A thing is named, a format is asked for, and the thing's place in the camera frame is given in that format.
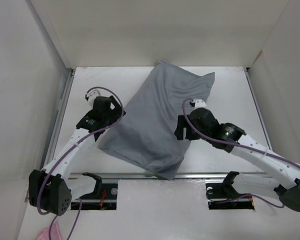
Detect grey pillowcase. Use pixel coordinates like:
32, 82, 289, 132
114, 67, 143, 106
98, 61, 215, 180

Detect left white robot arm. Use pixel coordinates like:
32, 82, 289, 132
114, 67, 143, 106
28, 95, 125, 216

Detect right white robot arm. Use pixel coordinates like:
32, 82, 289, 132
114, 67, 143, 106
174, 107, 300, 212

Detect white foam front board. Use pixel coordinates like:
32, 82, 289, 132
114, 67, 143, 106
16, 177, 300, 240

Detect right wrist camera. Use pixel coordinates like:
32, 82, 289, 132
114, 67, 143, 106
189, 99, 207, 109

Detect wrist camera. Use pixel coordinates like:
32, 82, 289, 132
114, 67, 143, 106
189, 99, 207, 109
85, 88, 101, 108

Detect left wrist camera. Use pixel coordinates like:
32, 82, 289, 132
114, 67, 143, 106
85, 88, 101, 108

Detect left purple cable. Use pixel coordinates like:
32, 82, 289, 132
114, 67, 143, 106
36, 86, 126, 240

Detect purple cable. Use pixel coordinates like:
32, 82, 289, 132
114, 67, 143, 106
181, 97, 300, 209
36, 86, 126, 240

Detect aluminium front rail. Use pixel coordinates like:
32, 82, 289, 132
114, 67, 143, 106
41, 172, 282, 180

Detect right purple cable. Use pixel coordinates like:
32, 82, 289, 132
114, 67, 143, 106
181, 97, 300, 209

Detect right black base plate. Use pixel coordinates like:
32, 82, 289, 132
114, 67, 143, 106
205, 182, 255, 210

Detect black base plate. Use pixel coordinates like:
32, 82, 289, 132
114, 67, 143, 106
80, 172, 118, 211
205, 182, 255, 210

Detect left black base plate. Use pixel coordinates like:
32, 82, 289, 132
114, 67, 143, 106
80, 172, 118, 211

